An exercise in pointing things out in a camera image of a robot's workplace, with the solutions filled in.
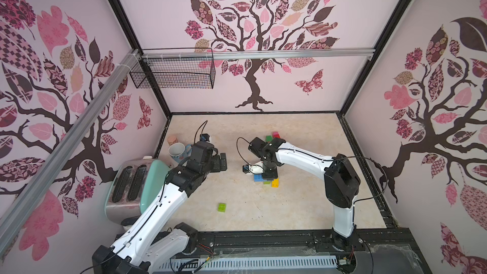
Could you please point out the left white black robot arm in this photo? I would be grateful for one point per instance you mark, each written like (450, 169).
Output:
(145, 246)

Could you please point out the yellow square brick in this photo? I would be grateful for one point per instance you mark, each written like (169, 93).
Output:
(275, 183)

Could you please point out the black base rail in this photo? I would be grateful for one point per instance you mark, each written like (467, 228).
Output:
(320, 240)

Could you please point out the light blue long brick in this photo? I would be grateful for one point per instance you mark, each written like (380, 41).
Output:
(258, 178)

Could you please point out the mint chrome toaster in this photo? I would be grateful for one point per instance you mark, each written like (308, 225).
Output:
(134, 188)

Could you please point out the aluminium frame rail back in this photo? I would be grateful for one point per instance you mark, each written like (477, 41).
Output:
(299, 53)

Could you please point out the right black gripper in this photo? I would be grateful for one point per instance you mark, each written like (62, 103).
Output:
(269, 171)

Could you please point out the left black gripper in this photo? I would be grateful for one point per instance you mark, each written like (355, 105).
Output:
(216, 160)

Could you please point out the small pink cup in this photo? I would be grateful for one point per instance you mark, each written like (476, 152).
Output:
(172, 139)

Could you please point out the aluminium frame rail left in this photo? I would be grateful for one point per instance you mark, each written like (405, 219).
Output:
(23, 206)

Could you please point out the black wire basket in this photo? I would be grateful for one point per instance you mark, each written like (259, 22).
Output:
(175, 68)

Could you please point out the white slotted cable duct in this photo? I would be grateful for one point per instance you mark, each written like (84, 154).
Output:
(248, 264)

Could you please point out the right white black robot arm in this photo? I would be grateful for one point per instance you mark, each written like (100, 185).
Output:
(341, 181)

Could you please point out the lime square brick front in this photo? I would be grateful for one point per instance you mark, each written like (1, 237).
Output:
(222, 207)

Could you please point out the aluminium frame rail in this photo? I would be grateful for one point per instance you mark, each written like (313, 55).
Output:
(23, 206)
(299, 53)

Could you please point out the blue floral mug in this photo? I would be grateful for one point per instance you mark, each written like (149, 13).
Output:
(179, 151)

